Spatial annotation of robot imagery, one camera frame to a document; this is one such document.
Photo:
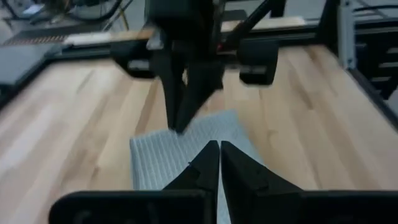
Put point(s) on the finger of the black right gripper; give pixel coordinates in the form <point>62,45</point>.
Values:
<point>199,90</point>
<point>171,90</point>

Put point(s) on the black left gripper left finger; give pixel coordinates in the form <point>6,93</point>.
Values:
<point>133,207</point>

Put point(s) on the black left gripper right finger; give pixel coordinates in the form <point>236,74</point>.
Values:
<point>280,205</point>

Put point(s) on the grey microfiber towel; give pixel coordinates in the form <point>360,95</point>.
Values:
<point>161,155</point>

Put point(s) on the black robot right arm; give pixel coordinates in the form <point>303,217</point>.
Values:
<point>183,15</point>

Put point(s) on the black hazard-striped floor mat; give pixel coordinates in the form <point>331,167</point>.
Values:
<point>34,40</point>

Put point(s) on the silver aluminium rail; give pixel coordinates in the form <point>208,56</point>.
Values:
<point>346,34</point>

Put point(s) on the black aluminium rig frame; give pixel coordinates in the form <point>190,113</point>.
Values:
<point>367,46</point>

